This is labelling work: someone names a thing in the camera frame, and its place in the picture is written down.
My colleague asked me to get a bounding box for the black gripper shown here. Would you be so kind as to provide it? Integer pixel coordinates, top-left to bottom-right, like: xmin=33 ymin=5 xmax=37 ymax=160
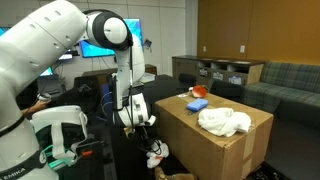
xmin=134 ymin=124 xmax=163 ymax=157

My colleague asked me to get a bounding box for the brown moose plush toy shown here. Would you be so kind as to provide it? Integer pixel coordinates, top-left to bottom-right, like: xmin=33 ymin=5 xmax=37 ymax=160
xmin=153 ymin=165 xmax=196 ymax=180

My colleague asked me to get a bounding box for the blue sponge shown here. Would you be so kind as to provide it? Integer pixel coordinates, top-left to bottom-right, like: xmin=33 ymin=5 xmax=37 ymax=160
xmin=185 ymin=97 xmax=210 ymax=113

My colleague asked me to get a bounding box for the red round plush toy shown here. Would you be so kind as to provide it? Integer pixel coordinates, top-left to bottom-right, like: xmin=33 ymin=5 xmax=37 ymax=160
xmin=192 ymin=84 xmax=210 ymax=100

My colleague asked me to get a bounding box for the brown cardboard box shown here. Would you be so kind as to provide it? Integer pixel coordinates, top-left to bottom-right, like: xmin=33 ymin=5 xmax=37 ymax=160
xmin=154 ymin=89 xmax=275 ymax=180

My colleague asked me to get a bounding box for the clear plastic container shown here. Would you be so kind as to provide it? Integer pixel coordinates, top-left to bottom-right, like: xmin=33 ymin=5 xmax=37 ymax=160
xmin=139 ymin=72 xmax=156 ymax=84

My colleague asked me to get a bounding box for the black swivel chair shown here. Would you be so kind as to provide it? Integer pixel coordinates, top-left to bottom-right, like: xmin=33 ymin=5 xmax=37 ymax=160
xmin=73 ymin=75 xmax=103 ymax=115

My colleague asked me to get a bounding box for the dark wooden storage cabinet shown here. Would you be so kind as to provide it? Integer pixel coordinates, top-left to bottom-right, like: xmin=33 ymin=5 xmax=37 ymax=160
xmin=171 ymin=54 xmax=267 ymax=92

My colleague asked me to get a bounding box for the white handheld VR controller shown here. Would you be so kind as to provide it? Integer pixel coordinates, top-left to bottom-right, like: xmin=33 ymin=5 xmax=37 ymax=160
xmin=36 ymin=92 xmax=53 ymax=103

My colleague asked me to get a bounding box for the black patterned floor mat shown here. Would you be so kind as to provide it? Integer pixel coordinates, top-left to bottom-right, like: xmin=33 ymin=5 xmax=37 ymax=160
xmin=246 ymin=162 xmax=289 ymax=180

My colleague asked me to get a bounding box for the small desktop monitor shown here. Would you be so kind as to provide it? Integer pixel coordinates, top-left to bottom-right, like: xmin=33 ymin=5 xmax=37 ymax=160
xmin=39 ymin=66 xmax=54 ymax=78

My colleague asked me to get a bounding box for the seated person dark clothing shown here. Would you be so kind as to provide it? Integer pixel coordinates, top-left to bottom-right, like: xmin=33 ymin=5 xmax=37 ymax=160
xmin=14 ymin=78 xmax=52 ymax=120

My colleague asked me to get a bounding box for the green plaid sofa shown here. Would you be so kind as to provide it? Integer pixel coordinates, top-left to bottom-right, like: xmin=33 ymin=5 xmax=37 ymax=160
xmin=176 ymin=61 xmax=320 ymax=129

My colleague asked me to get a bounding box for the tan wrist camera mount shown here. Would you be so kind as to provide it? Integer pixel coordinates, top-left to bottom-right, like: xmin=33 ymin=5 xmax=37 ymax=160
xmin=123 ymin=126 xmax=136 ymax=139

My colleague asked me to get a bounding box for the orange tool handle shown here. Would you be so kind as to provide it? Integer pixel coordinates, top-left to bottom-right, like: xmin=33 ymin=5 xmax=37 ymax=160
xmin=81 ymin=149 xmax=94 ymax=158

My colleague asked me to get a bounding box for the small wall-mounted device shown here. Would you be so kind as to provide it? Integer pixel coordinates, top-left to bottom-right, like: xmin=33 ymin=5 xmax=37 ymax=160
xmin=143 ymin=38 xmax=153 ymax=51

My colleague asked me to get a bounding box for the large wall television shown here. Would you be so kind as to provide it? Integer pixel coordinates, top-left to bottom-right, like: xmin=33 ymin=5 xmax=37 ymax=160
xmin=0 ymin=26 xmax=11 ymax=38
xmin=79 ymin=18 xmax=144 ymax=59

